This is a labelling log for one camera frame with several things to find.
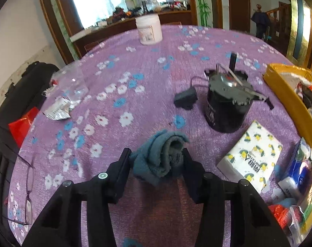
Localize clear plastic cup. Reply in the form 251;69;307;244
51;64;90;101

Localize black bag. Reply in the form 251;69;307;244
0;61;60;240

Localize black white pack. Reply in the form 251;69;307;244
301;84;312;109

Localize blue white tissue pack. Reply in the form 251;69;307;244
278;136;312;199

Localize gold pillar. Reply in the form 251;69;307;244
285;0;312;65

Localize gold cardboard box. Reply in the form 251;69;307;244
262;63;312;243

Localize purple floral tablecloth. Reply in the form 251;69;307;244
7;24;309;247

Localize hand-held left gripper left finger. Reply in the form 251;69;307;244
22;148;132;247

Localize red plastic bag ball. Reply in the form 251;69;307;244
269;203;291;230

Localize silver foil wrapper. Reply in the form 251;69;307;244
42;96;78;120

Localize eyeglasses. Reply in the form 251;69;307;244
6;146;37;226

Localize black power adapter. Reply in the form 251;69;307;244
174;77;208;110

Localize blue knit sock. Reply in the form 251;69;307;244
130;130;190;186

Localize red paper bag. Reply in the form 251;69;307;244
8;106;40;149

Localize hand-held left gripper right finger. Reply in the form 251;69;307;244
182;148;290;247

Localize clear plastic bag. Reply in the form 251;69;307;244
287;205;306;245

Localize lemon print tissue pack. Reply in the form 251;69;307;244
216;120;283;194

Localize white plastic jar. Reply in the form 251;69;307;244
135;14;163;46

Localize wood-framed glass partition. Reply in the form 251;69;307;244
36;0;223;65

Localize black cylindrical motor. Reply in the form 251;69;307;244
204;52;275;133

